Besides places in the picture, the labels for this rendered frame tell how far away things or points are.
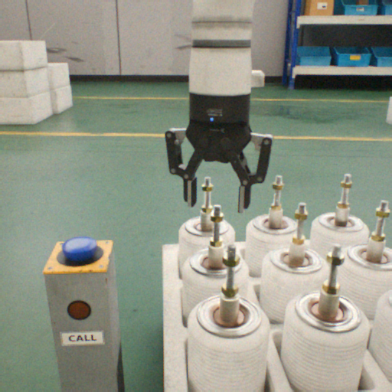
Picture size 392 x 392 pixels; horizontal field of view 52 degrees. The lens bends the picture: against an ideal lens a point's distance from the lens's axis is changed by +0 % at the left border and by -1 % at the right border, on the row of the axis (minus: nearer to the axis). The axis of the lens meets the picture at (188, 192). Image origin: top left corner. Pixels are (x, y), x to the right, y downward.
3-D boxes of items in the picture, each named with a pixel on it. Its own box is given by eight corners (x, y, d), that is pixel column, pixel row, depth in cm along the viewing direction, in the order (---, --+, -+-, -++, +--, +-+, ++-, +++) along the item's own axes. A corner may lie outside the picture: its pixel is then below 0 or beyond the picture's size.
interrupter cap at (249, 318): (240, 292, 51) (240, 288, 51) (274, 329, 45) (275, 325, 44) (186, 307, 49) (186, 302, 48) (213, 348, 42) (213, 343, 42)
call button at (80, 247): (95, 266, 46) (93, 250, 45) (60, 267, 45) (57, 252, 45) (99, 249, 49) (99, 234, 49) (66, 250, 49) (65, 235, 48)
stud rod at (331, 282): (326, 298, 47) (334, 241, 45) (334, 301, 47) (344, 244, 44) (322, 302, 47) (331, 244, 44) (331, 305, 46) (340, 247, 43)
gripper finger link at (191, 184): (197, 177, 55) (196, 202, 56) (192, 176, 55) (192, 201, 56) (192, 181, 53) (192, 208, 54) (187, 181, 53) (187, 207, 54)
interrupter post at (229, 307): (233, 309, 48) (233, 286, 47) (243, 321, 46) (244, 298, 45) (214, 315, 47) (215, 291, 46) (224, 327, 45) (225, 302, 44)
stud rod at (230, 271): (233, 302, 46) (236, 243, 44) (233, 307, 45) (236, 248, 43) (224, 301, 46) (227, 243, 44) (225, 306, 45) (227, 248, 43)
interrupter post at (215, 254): (204, 266, 57) (204, 246, 56) (211, 259, 59) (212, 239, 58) (220, 270, 56) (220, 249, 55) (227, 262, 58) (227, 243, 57)
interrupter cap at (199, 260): (179, 270, 56) (179, 266, 56) (204, 247, 62) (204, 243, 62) (229, 285, 53) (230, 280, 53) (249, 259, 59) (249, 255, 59)
